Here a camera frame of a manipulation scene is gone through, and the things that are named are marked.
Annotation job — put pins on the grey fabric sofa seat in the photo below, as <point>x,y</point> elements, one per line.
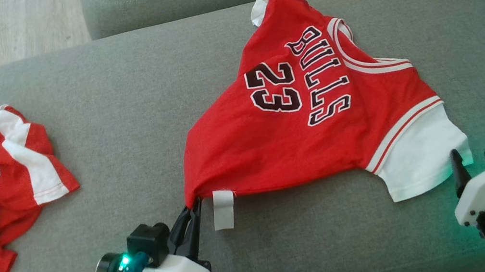
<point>120,102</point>

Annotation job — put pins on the red Bulls basketball jersey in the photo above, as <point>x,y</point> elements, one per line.
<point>274,150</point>

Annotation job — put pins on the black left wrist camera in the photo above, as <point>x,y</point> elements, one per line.
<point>147,241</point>

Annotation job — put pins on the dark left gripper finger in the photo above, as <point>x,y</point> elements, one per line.
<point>180,231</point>
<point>195,236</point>

